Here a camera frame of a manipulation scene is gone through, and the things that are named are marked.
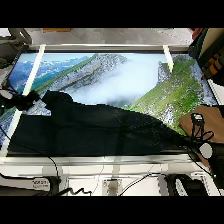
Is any heap of clothes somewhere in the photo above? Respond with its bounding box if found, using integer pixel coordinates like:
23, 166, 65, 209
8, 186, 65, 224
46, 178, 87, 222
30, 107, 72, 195
187, 27, 224, 88

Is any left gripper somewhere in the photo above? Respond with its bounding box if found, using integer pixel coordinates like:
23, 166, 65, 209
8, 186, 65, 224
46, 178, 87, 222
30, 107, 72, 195
14, 90, 42, 111

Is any silver frame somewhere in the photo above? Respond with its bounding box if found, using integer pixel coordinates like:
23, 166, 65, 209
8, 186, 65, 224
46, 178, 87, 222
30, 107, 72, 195
0, 42, 224, 197

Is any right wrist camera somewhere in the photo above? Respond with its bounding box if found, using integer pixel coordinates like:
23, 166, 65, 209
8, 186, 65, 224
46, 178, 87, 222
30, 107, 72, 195
190, 112, 206, 135

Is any black cable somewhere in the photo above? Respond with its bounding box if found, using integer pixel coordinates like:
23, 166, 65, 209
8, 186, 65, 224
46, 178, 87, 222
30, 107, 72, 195
118, 172, 168, 197
49, 187, 93, 197
191, 123, 215, 144

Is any black garment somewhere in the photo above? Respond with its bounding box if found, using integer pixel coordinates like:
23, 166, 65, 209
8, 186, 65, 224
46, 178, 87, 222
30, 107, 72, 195
7, 89, 192, 156

